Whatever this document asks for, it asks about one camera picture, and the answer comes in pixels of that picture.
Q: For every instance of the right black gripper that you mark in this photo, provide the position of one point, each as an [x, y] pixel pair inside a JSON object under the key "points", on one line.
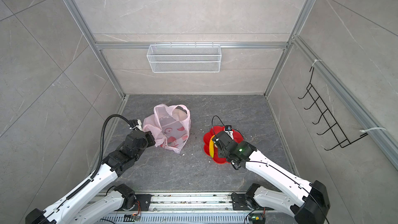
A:
{"points": [[220, 153]]}

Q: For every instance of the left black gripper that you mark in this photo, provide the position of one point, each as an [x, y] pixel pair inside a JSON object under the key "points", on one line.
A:
{"points": [[147, 136]]}

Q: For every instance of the yellow fake banana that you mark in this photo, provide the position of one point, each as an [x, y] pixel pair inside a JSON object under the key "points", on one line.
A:
{"points": [[211, 147]]}

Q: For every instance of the pink printed plastic bag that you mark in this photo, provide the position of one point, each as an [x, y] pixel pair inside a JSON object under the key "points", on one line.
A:
{"points": [[170, 126]]}

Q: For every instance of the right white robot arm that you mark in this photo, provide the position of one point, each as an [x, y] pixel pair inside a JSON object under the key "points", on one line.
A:
{"points": [[307, 202]]}

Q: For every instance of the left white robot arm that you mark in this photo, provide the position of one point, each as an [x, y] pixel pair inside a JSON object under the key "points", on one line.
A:
{"points": [[73, 208]]}

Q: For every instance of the red flower-shaped plate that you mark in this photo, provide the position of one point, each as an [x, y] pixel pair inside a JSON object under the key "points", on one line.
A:
{"points": [[237, 136]]}

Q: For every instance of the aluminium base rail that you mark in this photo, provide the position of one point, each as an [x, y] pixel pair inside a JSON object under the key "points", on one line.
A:
{"points": [[189, 208]]}

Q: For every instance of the white wire mesh basket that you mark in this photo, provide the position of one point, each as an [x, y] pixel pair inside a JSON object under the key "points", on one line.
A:
{"points": [[184, 58]]}

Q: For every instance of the black wire hook rack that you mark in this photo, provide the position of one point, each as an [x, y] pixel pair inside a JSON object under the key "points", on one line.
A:
{"points": [[326, 116]]}

